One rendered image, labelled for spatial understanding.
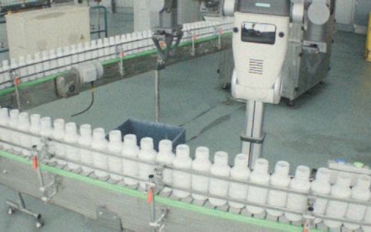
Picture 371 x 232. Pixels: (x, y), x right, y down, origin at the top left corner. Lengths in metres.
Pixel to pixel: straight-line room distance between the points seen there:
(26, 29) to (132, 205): 3.93
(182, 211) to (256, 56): 0.72
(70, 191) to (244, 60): 0.87
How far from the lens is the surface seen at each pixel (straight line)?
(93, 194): 1.27
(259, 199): 1.04
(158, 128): 1.76
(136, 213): 1.21
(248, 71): 1.52
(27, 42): 4.92
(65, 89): 2.44
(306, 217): 0.96
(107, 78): 2.79
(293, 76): 4.66
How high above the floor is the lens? 1.66
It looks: 22 degrees down
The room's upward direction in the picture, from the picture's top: 1 degrees clockwise
